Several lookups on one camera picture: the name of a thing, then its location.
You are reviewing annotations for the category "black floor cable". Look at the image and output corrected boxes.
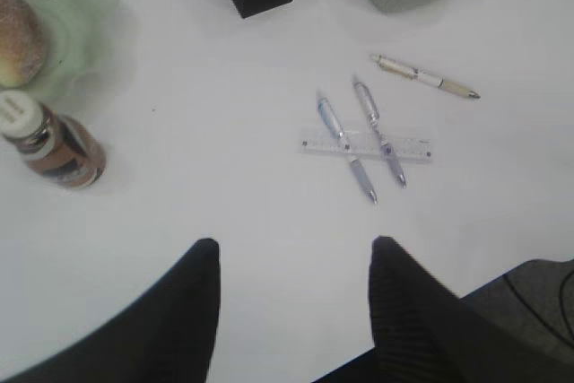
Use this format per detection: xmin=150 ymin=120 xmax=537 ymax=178
xmin=501 ymin=261 xmax=574 ymax=339

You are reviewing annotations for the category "clear plastic ruler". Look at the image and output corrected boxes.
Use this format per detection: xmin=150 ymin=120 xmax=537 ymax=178
xmin=298 ymin=126 xmax=433 ymax=163

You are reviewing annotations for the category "pale green wavy glass plate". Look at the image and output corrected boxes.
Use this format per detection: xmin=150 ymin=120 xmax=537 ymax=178
xmin=23 ymin=0 xmax=119 ymax=102

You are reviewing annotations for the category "golden bread roll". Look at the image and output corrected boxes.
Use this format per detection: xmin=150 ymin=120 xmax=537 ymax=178
xmin=1 ymin=0 xmax=48 ymax=88

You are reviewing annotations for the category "grey white click pen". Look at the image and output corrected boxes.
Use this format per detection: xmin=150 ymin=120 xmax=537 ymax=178
xmin=352 ymin=75 xmax=407 ymax=187

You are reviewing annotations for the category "white beige click pen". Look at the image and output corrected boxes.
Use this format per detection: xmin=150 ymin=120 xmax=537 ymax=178
xmin=370 ymin=55 xmax=481 ymax=100

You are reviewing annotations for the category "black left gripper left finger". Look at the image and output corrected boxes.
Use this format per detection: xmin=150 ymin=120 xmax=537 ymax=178
xmin=10 ymin=239 xmax=221 ymax=382

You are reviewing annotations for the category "blue grey click pen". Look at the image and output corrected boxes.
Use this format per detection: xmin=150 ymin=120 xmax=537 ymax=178
xmin=317 ymin=91 xmax=378 ymax=205

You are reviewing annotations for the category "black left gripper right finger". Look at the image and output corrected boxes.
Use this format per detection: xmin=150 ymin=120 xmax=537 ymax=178
xmin=367 ymin=235 xmax=574 ymax=383

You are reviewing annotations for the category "brown coffee bottle white cap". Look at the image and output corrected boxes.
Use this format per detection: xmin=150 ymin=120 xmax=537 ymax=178
xmin=1 ymin=90 xmax=106 ymax=188

